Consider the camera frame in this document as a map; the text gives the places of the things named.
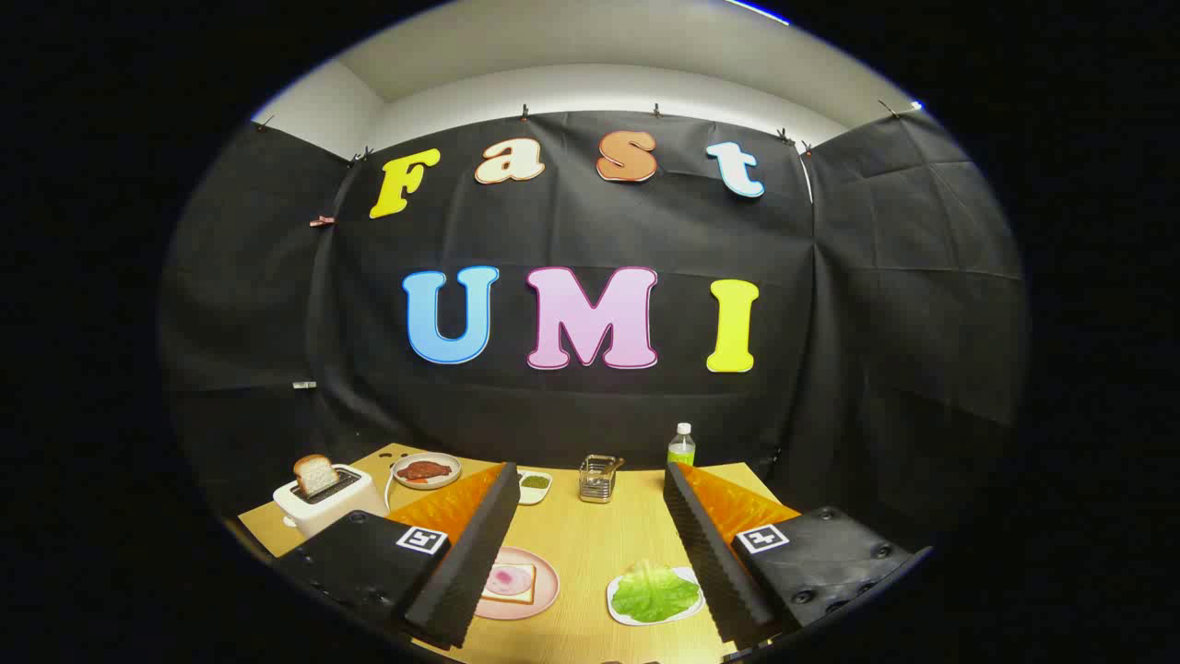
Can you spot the toasted bread slice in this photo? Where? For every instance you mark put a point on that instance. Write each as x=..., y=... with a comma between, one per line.
x=316, y=475

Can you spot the white plate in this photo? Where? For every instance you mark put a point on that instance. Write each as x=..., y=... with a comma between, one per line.
x=687, y=579

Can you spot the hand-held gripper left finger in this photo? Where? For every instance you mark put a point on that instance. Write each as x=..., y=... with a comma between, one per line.
x=470, y=563

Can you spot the white bread slice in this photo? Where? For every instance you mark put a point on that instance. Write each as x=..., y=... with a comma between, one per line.
x=524, y=596

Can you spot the green lettuce leaf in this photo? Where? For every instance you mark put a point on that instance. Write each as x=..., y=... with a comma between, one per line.
x=653, y=593

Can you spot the white divided bean dish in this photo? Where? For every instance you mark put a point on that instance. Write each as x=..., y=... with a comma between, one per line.
x=535, y=483

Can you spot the pink round plate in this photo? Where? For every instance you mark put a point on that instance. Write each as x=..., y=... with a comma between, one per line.
x=546, y=590

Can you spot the black backdrop cloth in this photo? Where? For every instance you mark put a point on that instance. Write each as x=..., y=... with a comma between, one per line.
x=590, y=240

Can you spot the white toaster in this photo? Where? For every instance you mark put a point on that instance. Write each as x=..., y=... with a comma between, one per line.
x=336, y=515

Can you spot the beige oval plate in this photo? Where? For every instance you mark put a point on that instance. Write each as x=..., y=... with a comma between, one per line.
x=444, y=478

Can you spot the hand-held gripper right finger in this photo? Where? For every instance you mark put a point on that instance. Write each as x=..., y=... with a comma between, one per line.
x=714, y=563

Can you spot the brown meat slice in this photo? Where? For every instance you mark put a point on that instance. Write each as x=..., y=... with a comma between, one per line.
x=422, y=471

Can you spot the green label plastic bottle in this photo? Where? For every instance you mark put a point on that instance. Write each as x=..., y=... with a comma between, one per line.
x=681, y=450

